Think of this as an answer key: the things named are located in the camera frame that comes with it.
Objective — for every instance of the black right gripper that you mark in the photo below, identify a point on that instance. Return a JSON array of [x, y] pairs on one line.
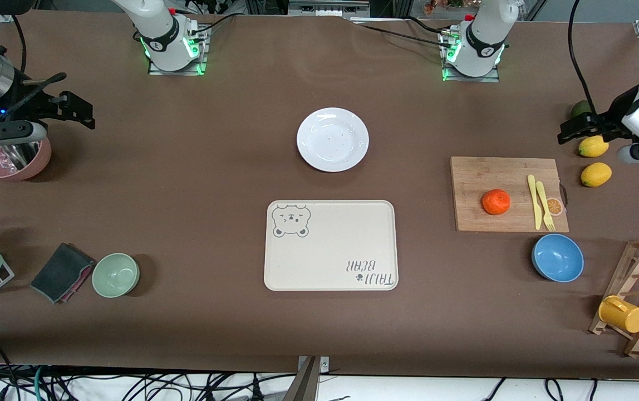
[[34, 104]]

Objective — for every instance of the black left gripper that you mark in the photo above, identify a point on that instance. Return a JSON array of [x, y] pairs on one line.
[[613, 114]]

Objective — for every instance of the orange mandarin fruit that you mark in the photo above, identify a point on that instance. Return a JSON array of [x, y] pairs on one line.
[[496, 201]]

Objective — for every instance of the white round plate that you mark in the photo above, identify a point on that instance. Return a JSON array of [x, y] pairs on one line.
[[333, 139]]

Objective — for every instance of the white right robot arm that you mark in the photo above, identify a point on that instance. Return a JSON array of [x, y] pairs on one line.
[[158, 33]]

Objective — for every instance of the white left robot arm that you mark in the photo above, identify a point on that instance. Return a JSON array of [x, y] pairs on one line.
[[486, 33]]

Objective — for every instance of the green lime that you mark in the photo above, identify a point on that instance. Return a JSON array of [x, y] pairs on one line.
[[580, 108]]

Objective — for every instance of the yellow lemon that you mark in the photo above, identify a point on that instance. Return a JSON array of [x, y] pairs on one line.
[[594, 148], [596, 174]]

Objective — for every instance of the pink bowl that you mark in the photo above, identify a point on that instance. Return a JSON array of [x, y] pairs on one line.
[[35, 164]]

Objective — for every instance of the metal ladle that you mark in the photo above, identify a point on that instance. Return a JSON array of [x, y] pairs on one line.
[[19, 156]]

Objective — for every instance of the yellow plastic fork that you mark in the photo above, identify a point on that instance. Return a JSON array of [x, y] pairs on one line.
[[542, 197]]

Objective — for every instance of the orange slice piece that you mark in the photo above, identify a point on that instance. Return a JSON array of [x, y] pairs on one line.
[[556, 209]]

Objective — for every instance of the yellow plastic knife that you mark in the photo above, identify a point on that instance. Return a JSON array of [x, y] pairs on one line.
[[536, 206]]

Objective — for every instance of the wooden cutting board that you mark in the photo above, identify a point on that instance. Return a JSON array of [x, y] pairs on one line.
[[481, 172]]

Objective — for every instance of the blue bowl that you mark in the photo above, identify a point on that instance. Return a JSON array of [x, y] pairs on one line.
[[558, 258]]

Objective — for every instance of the wooden cup rack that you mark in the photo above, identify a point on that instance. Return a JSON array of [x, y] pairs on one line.
[[631, 274]]

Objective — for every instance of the dark grey folded cloth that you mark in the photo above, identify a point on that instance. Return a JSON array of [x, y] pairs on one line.
[[60, 270]]

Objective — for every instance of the light green bowl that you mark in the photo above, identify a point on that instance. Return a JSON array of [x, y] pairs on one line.
[[116, 275]]

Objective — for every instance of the pink folded cloth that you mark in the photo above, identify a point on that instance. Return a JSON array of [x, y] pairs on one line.
[[79, 283]]

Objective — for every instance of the yellow mug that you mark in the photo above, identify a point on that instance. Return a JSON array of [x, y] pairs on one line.
[[625, 317]]

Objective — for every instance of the cream tray with bear print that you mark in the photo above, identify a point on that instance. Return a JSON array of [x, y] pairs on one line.
[[330, 245]]

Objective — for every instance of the aluminium table leg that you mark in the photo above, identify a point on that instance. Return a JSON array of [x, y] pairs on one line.
[[305, 384]]

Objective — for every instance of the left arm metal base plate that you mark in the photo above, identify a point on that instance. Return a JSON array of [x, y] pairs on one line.
[[472, 79]]

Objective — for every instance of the grey metal frame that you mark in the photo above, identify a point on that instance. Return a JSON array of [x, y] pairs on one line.
[[325, 8]]

